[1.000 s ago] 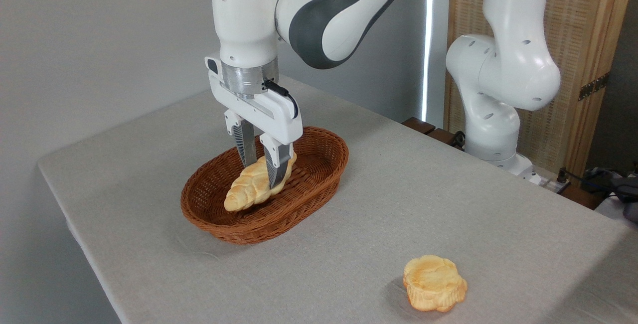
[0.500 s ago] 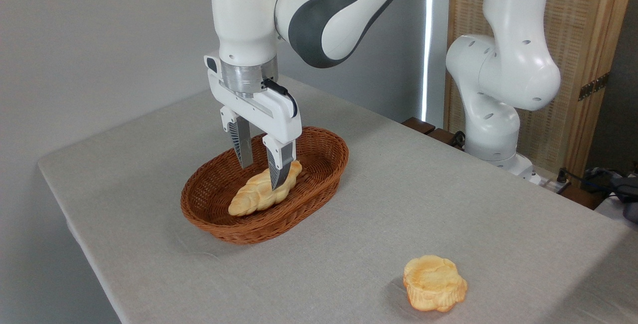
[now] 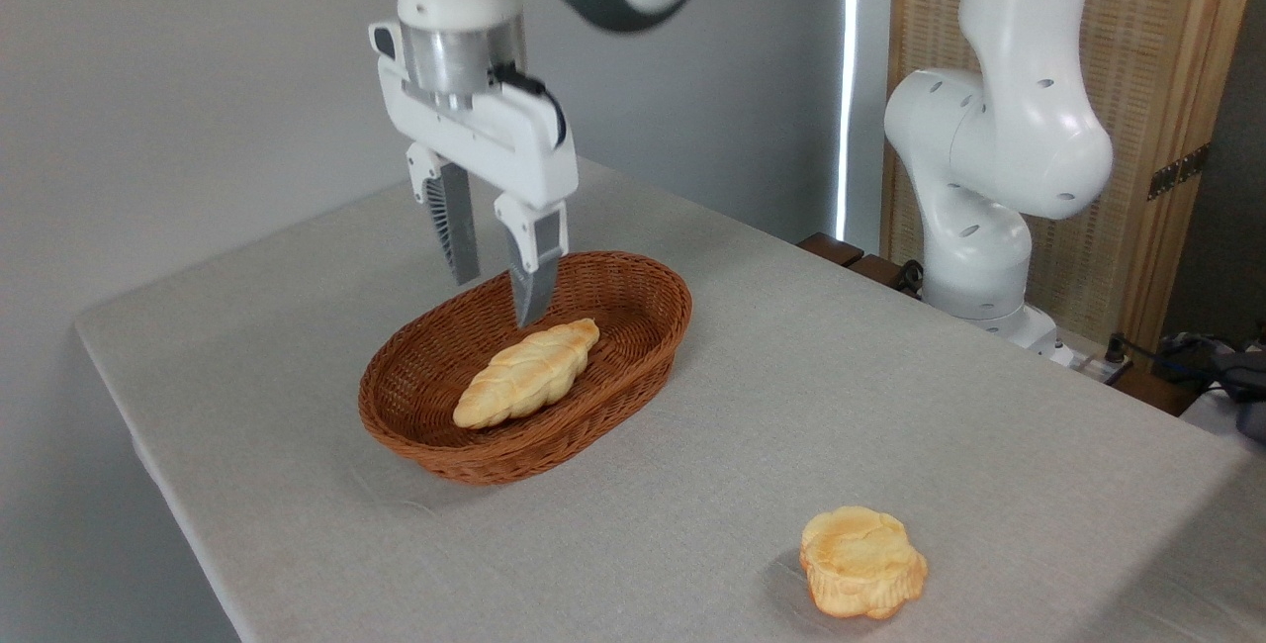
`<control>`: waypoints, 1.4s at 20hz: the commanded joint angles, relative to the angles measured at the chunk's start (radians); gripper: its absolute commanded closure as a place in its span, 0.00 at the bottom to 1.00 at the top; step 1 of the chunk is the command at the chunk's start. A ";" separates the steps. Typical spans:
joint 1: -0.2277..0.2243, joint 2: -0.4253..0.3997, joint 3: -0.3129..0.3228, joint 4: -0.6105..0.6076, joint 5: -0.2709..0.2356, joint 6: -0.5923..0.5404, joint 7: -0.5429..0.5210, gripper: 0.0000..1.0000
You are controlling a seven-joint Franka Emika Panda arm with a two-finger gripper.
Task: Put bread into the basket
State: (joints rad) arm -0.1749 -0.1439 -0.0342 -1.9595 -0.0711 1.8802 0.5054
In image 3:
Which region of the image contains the long braided bread loaf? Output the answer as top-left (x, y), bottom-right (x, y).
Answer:
top-left (452, 318), bottom-right (601, 430)

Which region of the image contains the dark bundle of equipment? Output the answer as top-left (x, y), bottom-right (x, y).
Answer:
top-left (1152, 324), bottom-right (1266, 444)

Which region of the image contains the round golden bread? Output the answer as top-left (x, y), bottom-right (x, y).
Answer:
top-left (799, 506), bottom-right (929, 620)

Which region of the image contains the dark metal screen hinge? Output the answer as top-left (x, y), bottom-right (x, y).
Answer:
top-left (1147, 143), bottom-right (1210, 201)

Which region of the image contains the dark brown wooden block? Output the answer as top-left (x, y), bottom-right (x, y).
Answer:
top-left (849, 253), bottom-right (923, 300)
top-left (797, 232), bottom-right (865, 269)

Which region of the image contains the black plug with cable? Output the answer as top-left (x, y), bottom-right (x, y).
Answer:
top-left (1101, 331), bottom-right (1188, 372)

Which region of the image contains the grey tablecloth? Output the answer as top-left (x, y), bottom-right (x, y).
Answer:
top-left (74, 138), bottom-right (1266, 643)

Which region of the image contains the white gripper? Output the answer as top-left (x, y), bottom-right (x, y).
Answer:
top-left (368, 20), bottom-right (581, 329)

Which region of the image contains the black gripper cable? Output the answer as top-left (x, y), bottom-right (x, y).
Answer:
top-left (492, 62), bottom-right (569, 149)

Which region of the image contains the white power strip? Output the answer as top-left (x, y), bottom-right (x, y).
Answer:
top-left (1048, 341), bottom-right (1130, 384)

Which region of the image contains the brown oval wicker basket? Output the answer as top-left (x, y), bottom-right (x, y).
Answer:
top-left (358, 250), bottom-right (693, 486)

